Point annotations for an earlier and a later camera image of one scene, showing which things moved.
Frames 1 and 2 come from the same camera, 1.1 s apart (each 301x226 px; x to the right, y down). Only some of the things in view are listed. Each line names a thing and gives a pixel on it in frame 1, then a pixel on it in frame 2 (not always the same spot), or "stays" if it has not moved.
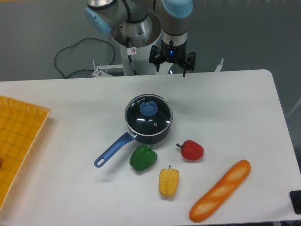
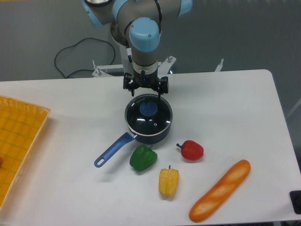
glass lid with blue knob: x=148 y=115 stays
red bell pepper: x=191 y=150 stays
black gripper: x=172 y=53 → x=142 y=80
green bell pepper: x=143 y=157 stays
